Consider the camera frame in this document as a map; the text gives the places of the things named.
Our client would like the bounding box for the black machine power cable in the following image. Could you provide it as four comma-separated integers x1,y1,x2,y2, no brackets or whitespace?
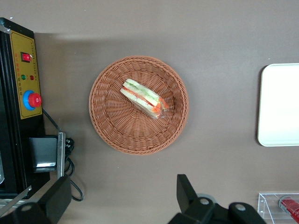
42,108,84,202

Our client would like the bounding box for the plastic-wrapped triangle sandwich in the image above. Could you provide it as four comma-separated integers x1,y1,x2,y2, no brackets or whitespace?
120,78,169,120

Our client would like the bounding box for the red cola bottle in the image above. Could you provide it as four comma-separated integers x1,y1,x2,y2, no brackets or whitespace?
278,196,299,219

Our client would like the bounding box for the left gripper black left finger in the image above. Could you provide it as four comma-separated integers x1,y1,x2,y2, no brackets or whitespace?
0,175,72,224

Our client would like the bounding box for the cream plastic serving tray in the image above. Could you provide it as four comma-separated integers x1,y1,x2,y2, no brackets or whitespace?
257,63,299,147

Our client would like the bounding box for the clear acrylic bottle rack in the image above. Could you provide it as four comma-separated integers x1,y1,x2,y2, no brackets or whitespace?
257,192,299,224

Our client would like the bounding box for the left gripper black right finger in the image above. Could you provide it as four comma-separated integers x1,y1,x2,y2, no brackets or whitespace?
167,174,267,224

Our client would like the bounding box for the round brown wicker basket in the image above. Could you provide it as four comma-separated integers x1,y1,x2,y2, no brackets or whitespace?
88,55,189,156

